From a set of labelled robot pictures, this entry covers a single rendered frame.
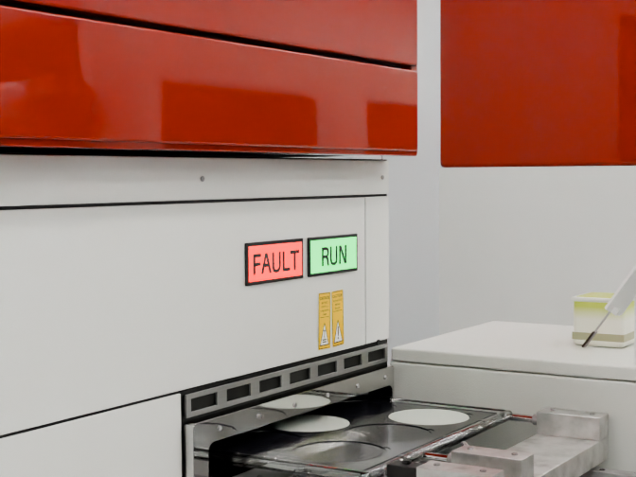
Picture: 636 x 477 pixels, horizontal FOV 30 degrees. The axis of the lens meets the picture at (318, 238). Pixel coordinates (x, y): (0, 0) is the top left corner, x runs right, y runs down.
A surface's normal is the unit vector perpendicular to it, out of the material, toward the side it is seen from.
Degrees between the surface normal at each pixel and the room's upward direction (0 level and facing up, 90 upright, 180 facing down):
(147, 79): 90
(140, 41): 90
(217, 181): 90
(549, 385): 90
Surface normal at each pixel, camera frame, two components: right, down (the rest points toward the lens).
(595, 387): -0.53, 0.05
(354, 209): 0.85, 0.02
